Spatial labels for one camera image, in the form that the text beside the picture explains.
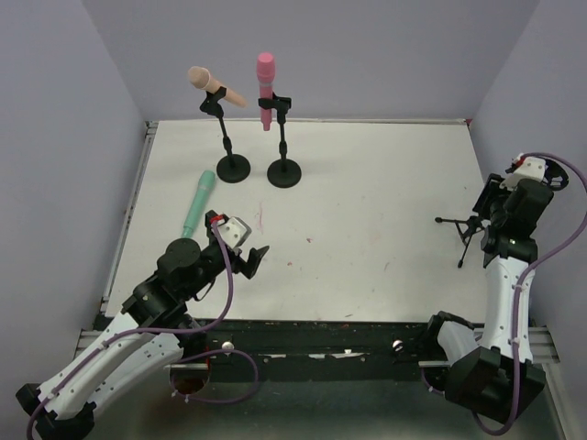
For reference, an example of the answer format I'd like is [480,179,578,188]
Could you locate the black mic stand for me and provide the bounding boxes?
[258,93,302,189]
[199,86,251,183]

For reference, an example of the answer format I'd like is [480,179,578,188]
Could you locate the black tripod with round mount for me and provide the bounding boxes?
[435,157,569,266]

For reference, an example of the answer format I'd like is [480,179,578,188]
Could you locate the peach toy microphone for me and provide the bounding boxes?
[187,66,248,108]

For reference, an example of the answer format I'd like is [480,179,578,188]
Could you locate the pink toy microphone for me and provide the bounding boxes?
[256,52,276,131]

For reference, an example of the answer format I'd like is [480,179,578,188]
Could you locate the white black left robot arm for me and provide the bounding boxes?
[16,211,268,439]

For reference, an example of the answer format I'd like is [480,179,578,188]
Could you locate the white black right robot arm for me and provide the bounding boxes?
[429,174,554,425]

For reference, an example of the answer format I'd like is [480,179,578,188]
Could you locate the green toy microphone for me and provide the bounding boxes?
[181,170,216,238]

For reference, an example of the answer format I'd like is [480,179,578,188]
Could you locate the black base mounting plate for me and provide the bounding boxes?
[91,315,478,384]

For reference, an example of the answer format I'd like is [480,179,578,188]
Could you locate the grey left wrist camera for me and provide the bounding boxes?
[213,215,252,253]

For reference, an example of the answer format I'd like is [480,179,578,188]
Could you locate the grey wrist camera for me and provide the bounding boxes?
[500,155,546,191]
[213,215,252,253]

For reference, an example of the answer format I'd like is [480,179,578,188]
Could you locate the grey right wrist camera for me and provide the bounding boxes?
[500,155,546,191]

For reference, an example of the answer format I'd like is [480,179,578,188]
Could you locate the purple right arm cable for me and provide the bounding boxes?
[420,151,587,435]

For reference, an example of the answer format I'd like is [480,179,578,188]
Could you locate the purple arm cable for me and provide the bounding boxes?
[420,151,587,435]
[27,217,259,436]

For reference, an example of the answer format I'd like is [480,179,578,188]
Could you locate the aluminium rail left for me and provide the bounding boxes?
[73,327,123,368]

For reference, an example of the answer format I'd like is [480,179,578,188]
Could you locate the aluminium rail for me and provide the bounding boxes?
[73,327,123,368]
[417,324,560,369]

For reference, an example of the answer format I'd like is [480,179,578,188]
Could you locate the aluminium rail right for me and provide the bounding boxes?
[417,324,560,369]

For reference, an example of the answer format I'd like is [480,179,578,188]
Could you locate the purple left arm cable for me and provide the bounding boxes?
[27,217,259,436]

